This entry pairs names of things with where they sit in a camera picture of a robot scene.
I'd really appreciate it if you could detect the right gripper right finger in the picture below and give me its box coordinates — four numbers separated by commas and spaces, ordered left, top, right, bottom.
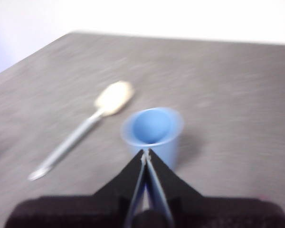
147, 148, 285, 228

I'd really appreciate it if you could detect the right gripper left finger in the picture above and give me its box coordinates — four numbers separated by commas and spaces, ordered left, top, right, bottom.
4, 149, 148, 228

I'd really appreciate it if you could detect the blue ribbed plastic cup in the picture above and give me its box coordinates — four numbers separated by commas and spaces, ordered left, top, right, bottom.
120, 107, 185, 171

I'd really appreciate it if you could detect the cup brush with sponge head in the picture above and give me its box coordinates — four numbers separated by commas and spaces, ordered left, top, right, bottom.
28, 80, 136, 181

